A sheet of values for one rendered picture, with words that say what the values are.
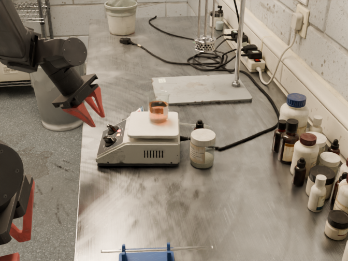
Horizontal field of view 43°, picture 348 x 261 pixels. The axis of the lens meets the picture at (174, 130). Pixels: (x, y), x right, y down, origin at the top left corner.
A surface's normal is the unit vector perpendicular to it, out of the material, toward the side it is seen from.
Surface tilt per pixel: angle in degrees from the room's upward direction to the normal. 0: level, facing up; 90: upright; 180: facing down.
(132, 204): 0
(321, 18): 90
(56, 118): 94
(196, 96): 0
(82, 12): 90
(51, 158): 0
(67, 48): 67
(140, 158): 90
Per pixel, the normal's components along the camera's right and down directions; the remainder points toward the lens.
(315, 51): -0.99, 0.06
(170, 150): 0.01, 0.50
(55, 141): 0.01, -0.87
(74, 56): 0.69, -0.02
